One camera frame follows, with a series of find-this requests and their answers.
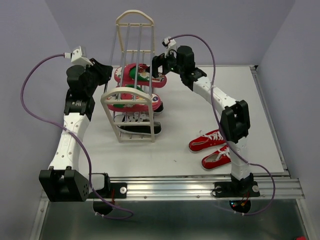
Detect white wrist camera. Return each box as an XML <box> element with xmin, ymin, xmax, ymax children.
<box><xmin>162</xmin><ymin>36</ymin><xmax>177</xmax><ymax>58</ymax></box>
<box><xmin>63</xmin><ymin>46</ymin><xmax>93</xmax><ymax>67</ymax></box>

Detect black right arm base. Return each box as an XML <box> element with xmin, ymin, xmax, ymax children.
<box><xmin>211</xmin><ymin>173</ymin><xmax>261</xmax><ymax>215</ymax></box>

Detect pink flip-flop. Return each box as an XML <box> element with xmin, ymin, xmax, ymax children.
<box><xmin>114</xmin><ymin>63</ymin><xmax>167</xmax><ymax>88</ymax></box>
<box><xmin>100</xmin><ymin>85</ymin><xmax>162</xmax><ymax>113</ymax></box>

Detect black sneaker white laces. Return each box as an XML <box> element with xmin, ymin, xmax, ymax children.
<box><xmin>117</xmin><ymin>121</ymin><xmax>162</xmax><ymax>136</ymax></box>

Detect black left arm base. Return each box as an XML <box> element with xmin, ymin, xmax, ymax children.
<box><xmin>88</xmin><ymin>173</ymin><xmax>128</xmax><ymax>216</ymax></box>

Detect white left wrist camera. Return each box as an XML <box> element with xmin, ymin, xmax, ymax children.
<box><xmin>63</xmin><ymin>46</ymin><xmax>93</xmax><ymax>67</ymax></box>

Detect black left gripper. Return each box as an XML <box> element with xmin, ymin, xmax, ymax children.
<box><xmin>83</xmin><ymin>58</ymin><xmax>114</xmax><ymax>96</ymax></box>

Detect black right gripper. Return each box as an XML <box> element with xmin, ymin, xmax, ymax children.
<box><xmin>144</xmin><ymin>46</ymin><xmax>183</xmax><ymax>79</ymax></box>

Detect aluminium mounting rail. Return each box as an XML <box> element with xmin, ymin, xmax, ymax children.
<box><xmin>110</xmin><ymin>176</ymin><xmax>304</xmax><ymax>201</ymax></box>

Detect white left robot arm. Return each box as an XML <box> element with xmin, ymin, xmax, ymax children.
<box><xmin>39</xmin><ymin>58</ymin><xmax>113</xmax><ymax>202</ymax></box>

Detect red sneaker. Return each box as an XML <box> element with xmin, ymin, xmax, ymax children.
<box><xmin>201</xmin><ymin>145</ymin><xmax>231</xmax><ymax>170</ymax></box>
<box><xmin>188</xmin><ymin>129</ymin><xmax>226</xmax><ymax>153</ymax></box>

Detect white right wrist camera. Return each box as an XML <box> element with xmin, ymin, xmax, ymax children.
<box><xmin>162</xmin><ymin>36</ymin><xmax>177</xmax><ymax>58</ymax></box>

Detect beige chrome shoe shelf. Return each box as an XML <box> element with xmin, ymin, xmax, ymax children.
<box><xmin>100</xmin><ymin>9</ymin><xmax>167</xmax><ymax>143</ymax></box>

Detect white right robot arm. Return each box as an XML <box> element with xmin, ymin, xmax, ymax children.
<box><xmin>150</xmin><ymin>45</ymin><xmax>252</xmax><ymax>195</ymax></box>

